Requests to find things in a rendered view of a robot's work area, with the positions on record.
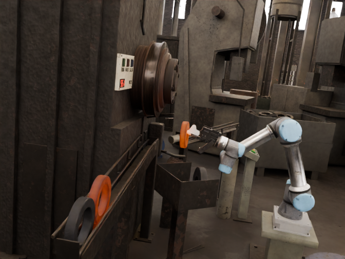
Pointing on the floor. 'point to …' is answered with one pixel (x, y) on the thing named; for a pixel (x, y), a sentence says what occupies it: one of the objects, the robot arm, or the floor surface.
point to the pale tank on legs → (281, 8)
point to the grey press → (331, 49)
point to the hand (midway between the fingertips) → (185, 131)
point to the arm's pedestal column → (276, 251)
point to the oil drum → (246, 95)
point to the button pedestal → (246, 188)
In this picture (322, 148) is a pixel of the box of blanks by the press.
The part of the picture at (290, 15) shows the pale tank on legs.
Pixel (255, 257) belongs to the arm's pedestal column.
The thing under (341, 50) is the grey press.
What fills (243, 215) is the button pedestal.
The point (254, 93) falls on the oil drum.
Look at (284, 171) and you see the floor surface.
